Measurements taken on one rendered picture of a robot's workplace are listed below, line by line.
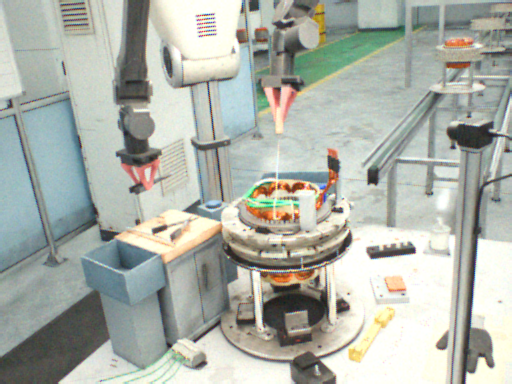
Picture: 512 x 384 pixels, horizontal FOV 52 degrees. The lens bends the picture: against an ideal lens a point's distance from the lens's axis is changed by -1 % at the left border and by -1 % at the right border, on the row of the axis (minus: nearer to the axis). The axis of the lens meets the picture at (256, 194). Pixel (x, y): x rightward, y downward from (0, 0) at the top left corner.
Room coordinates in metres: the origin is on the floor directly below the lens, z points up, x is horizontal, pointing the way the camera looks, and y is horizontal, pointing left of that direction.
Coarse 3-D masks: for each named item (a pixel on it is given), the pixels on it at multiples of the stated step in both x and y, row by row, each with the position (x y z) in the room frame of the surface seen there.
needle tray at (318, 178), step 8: (264, 176) 1.58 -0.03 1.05; (272, 176) 1.58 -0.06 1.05; (280, 176) 1.57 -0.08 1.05; (288, 176) 1.57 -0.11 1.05; (296, 176) 1.56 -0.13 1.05; (304, 176) 1.56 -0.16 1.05; (312, 176) 1.55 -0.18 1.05; (320, 176) 1.54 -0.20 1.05; (328, 176) 1.54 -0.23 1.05; (320, 184) 1.44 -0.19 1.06; (328, 192) 1.44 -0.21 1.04
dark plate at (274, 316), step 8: (288, 296) 1.30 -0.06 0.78; (296, 296) 1.29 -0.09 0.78; (304, 296) 1.29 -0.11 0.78; (264, 304) 1.27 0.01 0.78; (272, 304) 1.26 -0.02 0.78; (280, 304) 1.26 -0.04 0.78; (288, 304) 1.26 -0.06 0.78; (296, 304) 1.25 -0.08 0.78; (304, 304) 1.25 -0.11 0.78; (312, 304) 1.25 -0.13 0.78; (320, 304) 1.24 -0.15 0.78; (272, 312) 1.22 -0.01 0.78; (280, 312) 1.22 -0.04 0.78; (312, 312) 1.21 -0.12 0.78; (320, 312) 1.20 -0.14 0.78; (272, 320) 1.19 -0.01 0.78; (280, 320) 1.18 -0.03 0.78; (312, 320) 1.17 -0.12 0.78; (320, 320) 1.17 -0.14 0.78
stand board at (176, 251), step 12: (168, 216) 1.30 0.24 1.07; (180, 216) 1.29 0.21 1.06; (144, 228) 1.24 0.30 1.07; (168, 228) 1.22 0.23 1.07; (192, 228) 1.21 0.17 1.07; (204, 228) 1.20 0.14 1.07; (216, 228) 1.22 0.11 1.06; (132, 240) 1.17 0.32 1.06; (144, 240) 1.17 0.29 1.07; (180, 240) 1.15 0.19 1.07; (192, 240) 1.15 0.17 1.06; (204, 240) 1.18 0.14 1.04; (168, 252) 1.09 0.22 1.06; (180, 252) 1.12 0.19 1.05
